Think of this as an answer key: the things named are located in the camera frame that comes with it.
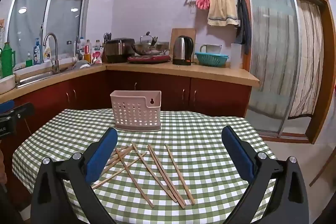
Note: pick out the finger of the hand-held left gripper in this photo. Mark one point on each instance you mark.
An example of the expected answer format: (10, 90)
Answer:
(6, 106)
(23, 111)

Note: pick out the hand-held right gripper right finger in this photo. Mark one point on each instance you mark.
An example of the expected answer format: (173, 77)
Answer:
(237, 153)

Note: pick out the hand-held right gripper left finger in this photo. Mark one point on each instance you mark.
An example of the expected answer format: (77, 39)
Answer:
(101, 158)

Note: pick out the wooden chopstick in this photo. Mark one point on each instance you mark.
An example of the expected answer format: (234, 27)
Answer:
(166, 176)
(179, 174)
(140, 187)
(146, 161)
(122, 149)
(123, 154)
(118, 171)
(172, 192)

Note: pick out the pink perforated utensil holder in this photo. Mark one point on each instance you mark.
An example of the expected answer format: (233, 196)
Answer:
(136, 113)

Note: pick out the person's left hand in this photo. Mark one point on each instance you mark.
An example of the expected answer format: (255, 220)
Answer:
(2, 166)

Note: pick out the white ceramic bowl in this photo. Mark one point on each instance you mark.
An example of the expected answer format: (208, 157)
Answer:
(6, 85)

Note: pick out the stainless steel sink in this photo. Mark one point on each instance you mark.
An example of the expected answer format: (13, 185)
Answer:
(39, 77)

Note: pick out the green checked tablecloth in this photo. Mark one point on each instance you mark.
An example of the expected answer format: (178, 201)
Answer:
(197, 134)

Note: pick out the green plastic thermos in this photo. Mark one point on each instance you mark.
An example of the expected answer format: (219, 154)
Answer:
(7, 61)

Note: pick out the small green bottle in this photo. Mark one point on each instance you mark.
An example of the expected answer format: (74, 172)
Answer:
(29, 62)

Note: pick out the blue dish soap bottle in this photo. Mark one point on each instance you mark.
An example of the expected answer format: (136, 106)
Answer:
(37, 53)

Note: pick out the white spray cleaner bottle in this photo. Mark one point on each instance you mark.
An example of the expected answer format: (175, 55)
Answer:
(47, 52)

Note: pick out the tall curved steel faucet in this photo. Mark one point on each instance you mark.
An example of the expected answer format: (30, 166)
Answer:
(56, 53)

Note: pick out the white dish by sink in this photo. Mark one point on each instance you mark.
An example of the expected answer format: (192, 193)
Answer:
(82, 64)

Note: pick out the small steel faucet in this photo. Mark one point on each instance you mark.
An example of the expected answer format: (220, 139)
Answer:
(77, 48)

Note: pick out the orange oil bottle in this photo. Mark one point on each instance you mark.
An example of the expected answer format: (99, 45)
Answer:
(87, 52)

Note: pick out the white bottle with blue cap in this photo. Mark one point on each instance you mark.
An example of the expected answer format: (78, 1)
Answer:
(82, 45)

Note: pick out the pink and white packet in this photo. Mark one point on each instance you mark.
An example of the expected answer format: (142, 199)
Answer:
(97, 56)

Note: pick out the white translucent container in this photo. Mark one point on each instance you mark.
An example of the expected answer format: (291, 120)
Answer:
(236, 56)

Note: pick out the teal plastic colander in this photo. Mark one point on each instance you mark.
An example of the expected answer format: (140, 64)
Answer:
(210, 60)

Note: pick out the beige kitchen countertop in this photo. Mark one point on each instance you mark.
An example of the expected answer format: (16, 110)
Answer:
(183, 70)

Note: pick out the aluminium sliding window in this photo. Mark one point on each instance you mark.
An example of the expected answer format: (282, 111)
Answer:
(65, 16)

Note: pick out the dark rice cooker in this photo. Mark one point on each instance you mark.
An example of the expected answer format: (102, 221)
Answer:
(118, 50)

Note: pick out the red induction cooker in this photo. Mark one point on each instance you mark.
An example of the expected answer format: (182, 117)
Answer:
(149, 58)

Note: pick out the sliding glass door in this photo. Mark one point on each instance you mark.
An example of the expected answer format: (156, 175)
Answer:
(270, 43)

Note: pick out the steel wok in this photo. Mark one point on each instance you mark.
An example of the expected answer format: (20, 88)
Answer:
(147, 52)

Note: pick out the steel electric kettle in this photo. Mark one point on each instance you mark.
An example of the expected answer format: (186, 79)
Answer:
(181, 50)

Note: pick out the striped curtain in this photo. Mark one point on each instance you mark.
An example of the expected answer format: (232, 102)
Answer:
(307, 56)

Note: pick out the glass wok lid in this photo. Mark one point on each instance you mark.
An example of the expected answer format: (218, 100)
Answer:
(144, 41)

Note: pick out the dark hanging cloth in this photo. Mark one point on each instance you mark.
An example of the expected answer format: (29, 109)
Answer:
(244, 24)

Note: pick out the wooden cutting board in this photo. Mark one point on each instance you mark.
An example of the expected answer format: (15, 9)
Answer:
(183, 32)

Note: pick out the beige towel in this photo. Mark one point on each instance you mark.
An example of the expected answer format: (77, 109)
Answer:
(221, 8)

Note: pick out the pink rubber gloves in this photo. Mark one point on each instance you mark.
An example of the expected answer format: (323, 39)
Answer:
(202, 1)

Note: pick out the wooden door frame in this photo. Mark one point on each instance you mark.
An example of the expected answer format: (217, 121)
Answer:
(242, 3)

